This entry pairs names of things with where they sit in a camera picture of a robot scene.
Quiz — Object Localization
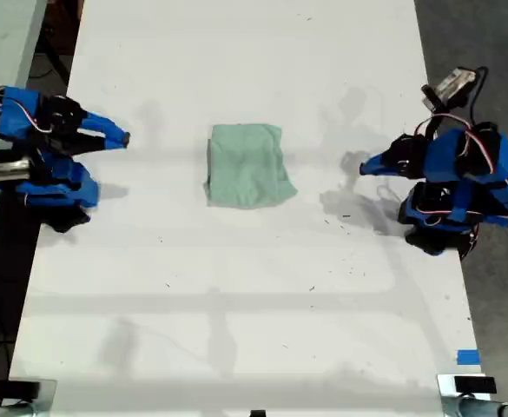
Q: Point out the metal table corner bracket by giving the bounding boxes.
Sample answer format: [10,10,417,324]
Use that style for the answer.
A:
[4,378,59,410]
[436,374,498,397]

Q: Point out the black camera cable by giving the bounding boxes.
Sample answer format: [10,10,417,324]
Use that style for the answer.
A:
[464,65,490,128]

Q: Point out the black clamp block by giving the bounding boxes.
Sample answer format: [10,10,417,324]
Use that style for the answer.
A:
[6,381,41,399]
[453,376,497,394]

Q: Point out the silver-black gripper camera box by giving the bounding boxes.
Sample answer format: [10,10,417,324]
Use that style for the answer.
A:
[0,157,34,184]
[421,67,477,109]

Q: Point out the red-white arm wire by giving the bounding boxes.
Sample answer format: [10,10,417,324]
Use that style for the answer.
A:
[0,85,56,135]
[412,111,498,175]

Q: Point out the pale green T-shirt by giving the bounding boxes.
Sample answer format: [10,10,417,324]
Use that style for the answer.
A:
[203,123,299,209]

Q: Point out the metal pipe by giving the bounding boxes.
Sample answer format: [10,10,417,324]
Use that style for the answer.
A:
[441,394,508,417]
[0,400,43,417]

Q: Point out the blue tape strip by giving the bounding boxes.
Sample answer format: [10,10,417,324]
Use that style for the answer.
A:
[456,348,482,366]

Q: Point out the black camera stalk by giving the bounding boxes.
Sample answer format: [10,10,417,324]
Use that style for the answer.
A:
[425,106,445,141]

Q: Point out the pale side table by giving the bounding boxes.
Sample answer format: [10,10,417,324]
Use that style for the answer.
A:
[0,0,49,283]

